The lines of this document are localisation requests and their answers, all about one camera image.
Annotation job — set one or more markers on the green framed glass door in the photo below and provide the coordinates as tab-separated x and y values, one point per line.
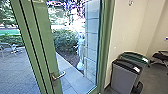
43	50

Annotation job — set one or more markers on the black swivel chair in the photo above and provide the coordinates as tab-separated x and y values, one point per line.
161	57

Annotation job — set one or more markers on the white garden statue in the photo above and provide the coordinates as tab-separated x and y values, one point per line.
81	50

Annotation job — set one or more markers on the black trash bin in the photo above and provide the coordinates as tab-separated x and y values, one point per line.
138	58

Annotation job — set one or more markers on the white wall switch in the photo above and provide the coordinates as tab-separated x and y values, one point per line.
130	2

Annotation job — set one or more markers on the green hedge bush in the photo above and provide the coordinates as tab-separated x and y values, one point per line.
65	40

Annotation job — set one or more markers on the grey block column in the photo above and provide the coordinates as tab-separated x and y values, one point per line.
92	36

